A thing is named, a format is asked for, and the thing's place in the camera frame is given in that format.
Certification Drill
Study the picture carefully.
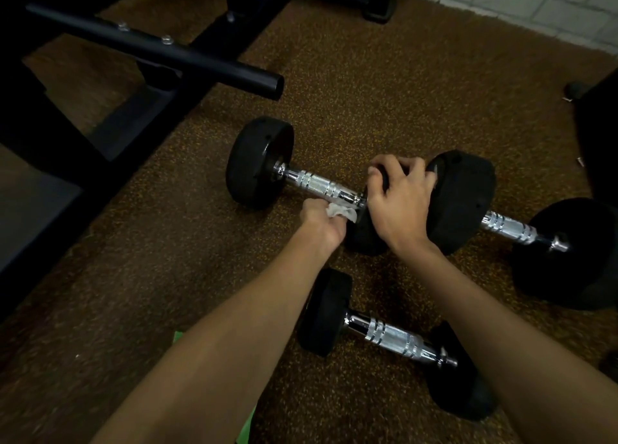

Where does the medium black chrome dumbbell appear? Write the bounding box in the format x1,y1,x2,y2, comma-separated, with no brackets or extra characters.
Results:
225,116,392,257

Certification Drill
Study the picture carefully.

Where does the person's left hand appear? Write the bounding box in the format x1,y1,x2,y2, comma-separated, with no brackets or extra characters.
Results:
299,198,359,254

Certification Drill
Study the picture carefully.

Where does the person's right forearm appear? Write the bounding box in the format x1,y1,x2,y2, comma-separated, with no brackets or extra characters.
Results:
400,241,618,444

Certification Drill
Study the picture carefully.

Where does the small black chrome dumbbell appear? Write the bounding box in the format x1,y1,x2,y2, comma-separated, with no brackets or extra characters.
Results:
297,268,498,423

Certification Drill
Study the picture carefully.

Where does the person's left forearm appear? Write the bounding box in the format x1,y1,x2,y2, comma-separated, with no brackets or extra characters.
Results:
91,228,339,444

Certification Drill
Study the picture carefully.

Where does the white wet wipe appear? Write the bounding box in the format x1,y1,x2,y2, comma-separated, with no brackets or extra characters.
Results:
326,202,359,224

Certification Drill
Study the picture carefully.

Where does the black metal bench frame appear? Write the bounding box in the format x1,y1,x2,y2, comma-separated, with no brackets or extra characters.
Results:
0,0,290,324

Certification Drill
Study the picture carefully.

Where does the green wet wipes packet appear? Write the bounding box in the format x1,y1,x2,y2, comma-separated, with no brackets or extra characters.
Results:
173,330,258,444

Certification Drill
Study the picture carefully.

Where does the black bulky equipment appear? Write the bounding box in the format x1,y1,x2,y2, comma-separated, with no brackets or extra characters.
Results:
563,67,618,203

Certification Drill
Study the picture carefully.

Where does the large black chrome dumbbell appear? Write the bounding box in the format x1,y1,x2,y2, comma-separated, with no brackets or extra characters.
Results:
424,150,618,312

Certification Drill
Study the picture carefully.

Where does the person's right hand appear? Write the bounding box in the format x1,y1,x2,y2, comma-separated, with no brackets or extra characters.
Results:
366,154,438,257

